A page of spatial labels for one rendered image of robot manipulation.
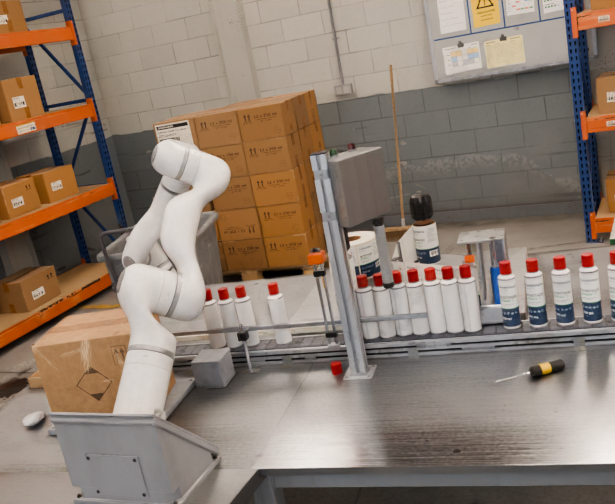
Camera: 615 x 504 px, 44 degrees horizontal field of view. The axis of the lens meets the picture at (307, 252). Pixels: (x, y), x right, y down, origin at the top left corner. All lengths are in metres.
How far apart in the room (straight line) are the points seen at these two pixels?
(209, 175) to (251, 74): 5.16
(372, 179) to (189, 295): 0.60
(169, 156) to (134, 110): 6.06
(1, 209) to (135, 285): 4.38
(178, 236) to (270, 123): 3.72
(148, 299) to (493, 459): 0.92
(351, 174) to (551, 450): 0.87
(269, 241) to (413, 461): 4.27
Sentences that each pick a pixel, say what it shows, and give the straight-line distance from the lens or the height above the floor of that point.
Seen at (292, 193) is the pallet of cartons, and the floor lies 0.71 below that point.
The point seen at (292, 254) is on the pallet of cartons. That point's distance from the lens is 5.95.
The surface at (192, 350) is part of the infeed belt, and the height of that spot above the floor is 0.88.
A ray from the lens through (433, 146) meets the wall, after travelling 6.89.
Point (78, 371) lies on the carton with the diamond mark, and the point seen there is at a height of 1.03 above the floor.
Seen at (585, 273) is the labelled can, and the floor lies 1.04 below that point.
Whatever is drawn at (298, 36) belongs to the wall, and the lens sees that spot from 7.18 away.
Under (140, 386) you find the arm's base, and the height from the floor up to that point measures 1.08.
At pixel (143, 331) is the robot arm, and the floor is 1.18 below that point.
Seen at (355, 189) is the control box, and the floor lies 1.38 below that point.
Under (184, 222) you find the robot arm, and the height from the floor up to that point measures 1.39.
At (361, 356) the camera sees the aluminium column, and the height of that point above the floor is 0.89.
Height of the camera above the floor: 1.81
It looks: 15 degrees down
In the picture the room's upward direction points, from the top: 11 degrees counter-clockwise
